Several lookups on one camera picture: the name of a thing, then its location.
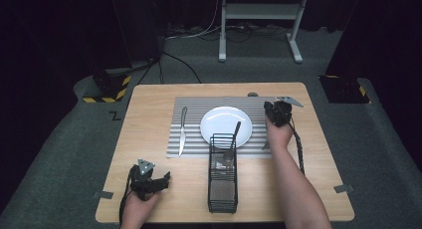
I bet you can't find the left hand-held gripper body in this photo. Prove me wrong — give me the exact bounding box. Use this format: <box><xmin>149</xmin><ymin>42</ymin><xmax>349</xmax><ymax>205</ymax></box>
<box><xmin>130</xmin><ymin>157</ymin><xmax>157</xmax><ymax>202</ymax></box>

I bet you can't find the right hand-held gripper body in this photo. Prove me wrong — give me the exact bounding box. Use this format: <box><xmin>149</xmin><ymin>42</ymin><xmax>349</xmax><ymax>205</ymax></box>
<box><xmin>271</xmin><ymin>96</ymin><xmax>305</xmax><ymax>128</ymax></box>

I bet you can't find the silver table knife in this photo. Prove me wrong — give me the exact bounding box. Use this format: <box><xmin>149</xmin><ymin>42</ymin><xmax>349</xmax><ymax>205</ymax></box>
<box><xmin>177</xmin><ymin>106</ymin><xmax>189</xmax><ymax>158</ymax></box>

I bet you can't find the black wire cutlery rack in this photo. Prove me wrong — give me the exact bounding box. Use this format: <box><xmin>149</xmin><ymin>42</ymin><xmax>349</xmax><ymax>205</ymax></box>
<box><xmin>207</xmin><ymin>132</ymin><xmax>239</xmax><ymax>214</ymax></box>

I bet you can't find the person's right hand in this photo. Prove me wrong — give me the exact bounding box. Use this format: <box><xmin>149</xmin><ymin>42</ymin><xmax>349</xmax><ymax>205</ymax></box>
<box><xmin>265</xmin><ymin>116</ymin><xmax>295</xmax><ymax>151</ymax></box>

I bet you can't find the person's left hand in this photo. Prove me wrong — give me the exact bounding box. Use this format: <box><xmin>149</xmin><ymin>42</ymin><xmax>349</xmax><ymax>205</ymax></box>
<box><xmin>122</xmin><ymin>190</ymin><xmax>161</xmax><ymax>226</ymax></box>

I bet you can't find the grey tape piece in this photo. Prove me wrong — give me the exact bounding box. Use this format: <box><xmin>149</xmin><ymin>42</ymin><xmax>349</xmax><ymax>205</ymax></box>
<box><xmin>333</xmin><ymin>183</ymin><xmax>355</xmax><ymax>194</ymax></box>
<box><xmin>93</xmin><ymin>190</ymin><xmax>114</xmax><ymax>200</ymax></box>

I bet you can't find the white round plate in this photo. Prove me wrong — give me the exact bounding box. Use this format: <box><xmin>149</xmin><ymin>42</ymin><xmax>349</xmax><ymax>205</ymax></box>
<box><xmin>199</xmin><ymin>106</ymin><xmax>254</xmax><ymax>149</ymax></box>

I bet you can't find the grey striped placemat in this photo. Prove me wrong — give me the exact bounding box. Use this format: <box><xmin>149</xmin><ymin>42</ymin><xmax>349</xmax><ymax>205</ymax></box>
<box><xmin>165</xmin><ymin>96</ymin><xmax>281</xmax><ymax>159</ymax></box>

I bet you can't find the black yellow striped base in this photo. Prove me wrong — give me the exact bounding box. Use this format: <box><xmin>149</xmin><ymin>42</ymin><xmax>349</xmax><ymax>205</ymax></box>
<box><xmin>82</xmin><ymin>74</ymin><xmax>132</xmax><ymax>105</ymax></box>
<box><xmin>318</xmin><ymin>74</ymin><xmax>371</xmax><ymax>105</ymax></box>

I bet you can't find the white metal stand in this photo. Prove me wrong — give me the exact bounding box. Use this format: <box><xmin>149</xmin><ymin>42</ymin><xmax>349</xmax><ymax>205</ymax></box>
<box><xmin>217</xmin><ymin>0</ymin><xmax>312</xmax><ymax>65</ymax></box>

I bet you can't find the dark tall cabinet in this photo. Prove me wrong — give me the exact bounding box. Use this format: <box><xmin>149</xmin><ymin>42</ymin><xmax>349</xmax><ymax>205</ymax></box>
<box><xmin>108</xmin><ymin>0</ymin><xmax>168</xmax><ymax>68</ymax></box>

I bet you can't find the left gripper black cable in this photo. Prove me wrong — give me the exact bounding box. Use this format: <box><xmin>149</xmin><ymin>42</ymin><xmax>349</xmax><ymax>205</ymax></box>
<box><xmin>118</xmin><ymin>164</ymin><xmax>137</xmax><ymax>223</ymax></box>

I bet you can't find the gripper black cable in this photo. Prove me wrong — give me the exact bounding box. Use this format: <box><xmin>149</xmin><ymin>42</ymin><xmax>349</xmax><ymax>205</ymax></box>
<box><xmin>118</xmin><ymin>164</ymin><xmax>137</xmax><ymax>223</ymax></box>
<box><xmin>288</xmin><ymin>118</ymin><xmax>307</xmax><ymax>176</ymax></box>

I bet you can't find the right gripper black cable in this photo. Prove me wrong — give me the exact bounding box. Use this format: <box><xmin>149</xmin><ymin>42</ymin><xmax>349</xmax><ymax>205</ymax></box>
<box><xmin>288</xmin><ymin>118</ymin><xmax>307</xmax><ymax>176</ymax></box>

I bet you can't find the black-handled spoon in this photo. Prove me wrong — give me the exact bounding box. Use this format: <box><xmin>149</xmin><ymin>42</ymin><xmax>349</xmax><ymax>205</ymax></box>
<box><xmin>222</xmin><ymin>120</ymin><xmax>243</xmax><ymax>162</ymax></box>

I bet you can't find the bundle of floor cables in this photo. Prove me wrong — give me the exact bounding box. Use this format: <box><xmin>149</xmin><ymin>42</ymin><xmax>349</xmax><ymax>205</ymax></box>
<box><xmin>165</xmin><ymin>22</ymin><xmax>291</xmax><ymax>44</ymax></box>

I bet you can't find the black floor cable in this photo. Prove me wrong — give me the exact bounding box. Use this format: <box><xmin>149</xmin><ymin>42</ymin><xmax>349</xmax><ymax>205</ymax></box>
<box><xmin>161</xmin><ymin>51</ymin><xmax>203</xmax><ymax>85</ymax></box>

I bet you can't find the white floor cable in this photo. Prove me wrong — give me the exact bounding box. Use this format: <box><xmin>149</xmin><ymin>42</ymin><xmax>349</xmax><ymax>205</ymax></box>
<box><xmin>164</xmin><ymin>0</ymin><xmax>224</xmax><ymax>42</ymax></box>

